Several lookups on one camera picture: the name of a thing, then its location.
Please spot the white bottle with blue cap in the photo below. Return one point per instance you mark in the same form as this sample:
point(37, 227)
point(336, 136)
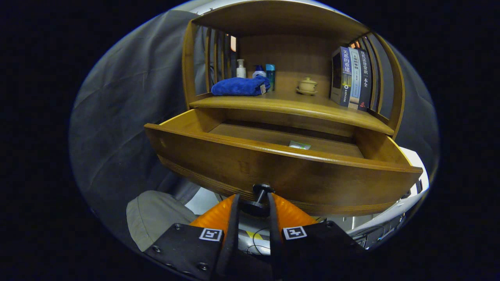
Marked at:
point(259, 73)

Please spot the pale spine book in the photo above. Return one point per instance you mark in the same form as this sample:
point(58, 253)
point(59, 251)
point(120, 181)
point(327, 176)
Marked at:
point(354, 78)

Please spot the beige saucer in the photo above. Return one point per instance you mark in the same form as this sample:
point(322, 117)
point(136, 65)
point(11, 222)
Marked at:
point(306, 93)

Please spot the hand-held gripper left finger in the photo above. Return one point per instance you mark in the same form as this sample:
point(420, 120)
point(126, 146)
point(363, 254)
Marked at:
point(231, 246)

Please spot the person's leg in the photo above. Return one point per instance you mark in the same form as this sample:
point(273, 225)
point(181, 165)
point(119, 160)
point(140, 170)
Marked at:
point(156, 214)

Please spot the beige lidded teacup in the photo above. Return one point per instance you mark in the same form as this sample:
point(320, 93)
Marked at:
point(308, 84)

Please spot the wooden drawer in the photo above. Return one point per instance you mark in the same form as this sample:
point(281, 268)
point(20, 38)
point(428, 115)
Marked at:
point(273, 171)

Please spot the white and green tube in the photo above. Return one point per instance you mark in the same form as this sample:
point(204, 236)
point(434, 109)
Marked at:
point(300, 145)

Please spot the white pump bottle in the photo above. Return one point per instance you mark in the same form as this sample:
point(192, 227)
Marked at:
point(241, 72)

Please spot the white table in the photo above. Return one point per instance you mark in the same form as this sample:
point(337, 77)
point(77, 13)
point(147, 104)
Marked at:
point(414, 187)

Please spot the black drawer knob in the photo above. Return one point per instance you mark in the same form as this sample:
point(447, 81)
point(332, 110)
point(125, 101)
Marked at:
point(258, 207)

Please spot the wooden countertop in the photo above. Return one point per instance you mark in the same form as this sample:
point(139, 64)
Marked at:
point(297, 103)

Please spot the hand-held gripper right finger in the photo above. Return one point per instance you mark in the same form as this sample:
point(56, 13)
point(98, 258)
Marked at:
point(274, 249)

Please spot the teal bottle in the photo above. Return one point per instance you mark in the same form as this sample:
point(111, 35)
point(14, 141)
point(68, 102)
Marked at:
point(270, 74)

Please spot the blue folded towel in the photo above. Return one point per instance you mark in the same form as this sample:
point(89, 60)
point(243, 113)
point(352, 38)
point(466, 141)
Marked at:
point(238, 86)

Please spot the black spine book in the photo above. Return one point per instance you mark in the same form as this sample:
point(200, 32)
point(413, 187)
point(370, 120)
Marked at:
point(365, 82)

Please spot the blue spine book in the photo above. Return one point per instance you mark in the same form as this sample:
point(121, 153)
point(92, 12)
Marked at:
point(345, 70)

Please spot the wooden cabinet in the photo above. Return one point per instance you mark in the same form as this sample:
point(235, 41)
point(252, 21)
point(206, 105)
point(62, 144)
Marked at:
point(281, 19)

